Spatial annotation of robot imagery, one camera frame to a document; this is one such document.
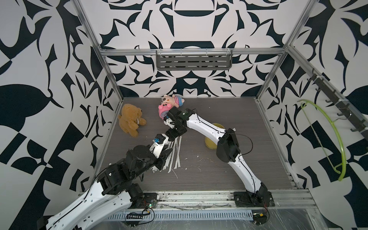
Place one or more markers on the eleventh white straw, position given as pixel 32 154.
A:
pixel 178 155

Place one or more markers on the pink alarm clock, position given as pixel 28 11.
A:
pixel 163 109

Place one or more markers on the green plastic hanger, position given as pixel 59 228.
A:
pixel 325 139

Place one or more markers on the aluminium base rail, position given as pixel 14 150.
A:
pixel 211 200

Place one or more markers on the black wall hook rail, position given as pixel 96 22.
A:
pixel 347 110

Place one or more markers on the white cable duct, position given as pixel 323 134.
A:
pixel 176 215

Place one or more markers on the brown teddy bear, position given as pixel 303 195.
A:
pixel 130 119

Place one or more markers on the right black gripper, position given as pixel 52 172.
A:
pixel 170 133

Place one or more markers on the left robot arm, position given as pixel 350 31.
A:
pixel 112 191

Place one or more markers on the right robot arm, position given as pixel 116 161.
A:
pixel 228 151

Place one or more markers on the grey slotted wall shelf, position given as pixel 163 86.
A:
pixel 197 59

